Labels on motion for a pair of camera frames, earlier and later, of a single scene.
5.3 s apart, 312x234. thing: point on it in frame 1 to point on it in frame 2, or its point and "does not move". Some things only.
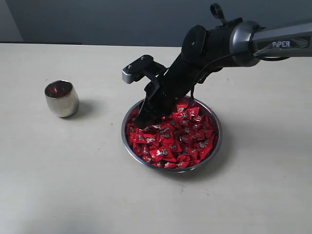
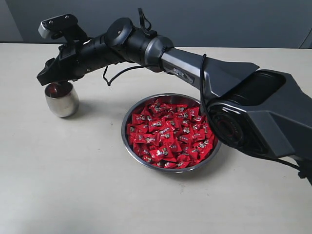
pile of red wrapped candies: (181, 140) does not move
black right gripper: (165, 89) to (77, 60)
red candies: (58, 88) does not move
